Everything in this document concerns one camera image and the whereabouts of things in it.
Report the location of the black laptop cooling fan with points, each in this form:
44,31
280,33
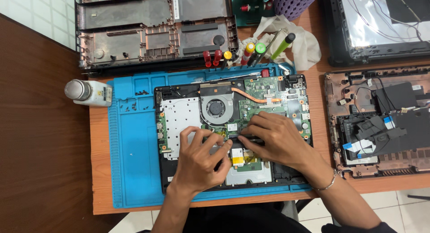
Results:
215,108

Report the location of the lime green screwdriver black cap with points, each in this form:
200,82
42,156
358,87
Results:
284,45

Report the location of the thin metal pry tool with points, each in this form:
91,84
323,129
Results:
235,76

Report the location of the group of small black screws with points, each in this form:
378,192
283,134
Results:
136,100

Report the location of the black laptop screen lid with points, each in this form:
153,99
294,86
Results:
376,25

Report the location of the blue silicone repair mat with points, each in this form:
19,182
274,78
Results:
134,152

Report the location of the silver metal shield plate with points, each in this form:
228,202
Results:
176,119

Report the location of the green laptop motherboard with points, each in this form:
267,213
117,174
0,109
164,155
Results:
262,92

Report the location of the white crumpled cloth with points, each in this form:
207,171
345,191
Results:
305,46

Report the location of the purple plastic basket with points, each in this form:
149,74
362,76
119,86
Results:
295,3

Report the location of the copper heat pipe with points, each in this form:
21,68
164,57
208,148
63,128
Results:
252,98

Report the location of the black narrow laptop part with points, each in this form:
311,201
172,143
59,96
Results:
235,138

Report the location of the green board with red knobs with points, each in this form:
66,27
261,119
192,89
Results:
248,8

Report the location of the open black laptop chassis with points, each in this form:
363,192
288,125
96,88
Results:
168,172

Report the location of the person's right hand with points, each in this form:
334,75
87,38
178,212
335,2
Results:
282,142

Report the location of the white bottle with silver cap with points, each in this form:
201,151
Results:
90,91

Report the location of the red screwdriver with yellow cap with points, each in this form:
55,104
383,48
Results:
248,51

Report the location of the black screwdriver with green cap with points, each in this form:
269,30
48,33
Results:
258,51

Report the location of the brown laptop bottom cover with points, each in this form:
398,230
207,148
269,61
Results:
147,28

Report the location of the black screwdriver with yellow cap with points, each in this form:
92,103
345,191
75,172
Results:
227,57

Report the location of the silver touchpad back plate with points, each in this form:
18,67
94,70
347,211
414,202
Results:
255,176

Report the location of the person's left hand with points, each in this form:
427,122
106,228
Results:
193,166

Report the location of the person's black clothing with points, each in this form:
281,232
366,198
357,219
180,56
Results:
242,219

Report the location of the brown laptop palmrest chassis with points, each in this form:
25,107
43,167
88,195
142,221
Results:
379,125

